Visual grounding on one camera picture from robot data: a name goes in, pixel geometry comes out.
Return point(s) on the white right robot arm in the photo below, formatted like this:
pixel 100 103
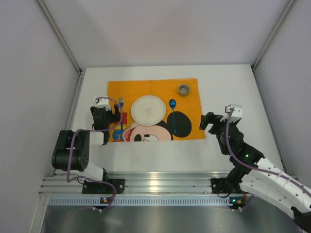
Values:
pixel 254 173

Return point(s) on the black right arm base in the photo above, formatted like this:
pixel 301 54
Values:
pixel 225 186

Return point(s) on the aluminium mounting rail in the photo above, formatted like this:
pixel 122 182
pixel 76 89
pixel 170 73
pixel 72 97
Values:
pixel 141 183

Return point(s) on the orange Mickey Mouse placemat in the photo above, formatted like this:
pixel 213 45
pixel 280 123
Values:
pixel 187 112

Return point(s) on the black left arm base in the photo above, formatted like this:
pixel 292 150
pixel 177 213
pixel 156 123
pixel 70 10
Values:
pixel 100 188

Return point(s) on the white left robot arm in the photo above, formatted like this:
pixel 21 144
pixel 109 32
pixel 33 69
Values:
pixel 71 152

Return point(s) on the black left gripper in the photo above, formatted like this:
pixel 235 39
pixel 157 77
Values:
pixel 112 115

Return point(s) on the slotted grey cable duct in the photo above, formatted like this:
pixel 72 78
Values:
pixel 146 201

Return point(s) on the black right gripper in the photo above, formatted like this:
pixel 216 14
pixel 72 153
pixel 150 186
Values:
pixel 213 125

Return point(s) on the cream round plate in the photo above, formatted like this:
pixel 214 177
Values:
pixel 148 110

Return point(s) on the small grey cup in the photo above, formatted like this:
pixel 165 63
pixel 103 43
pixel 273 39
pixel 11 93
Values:
pixel 183 90

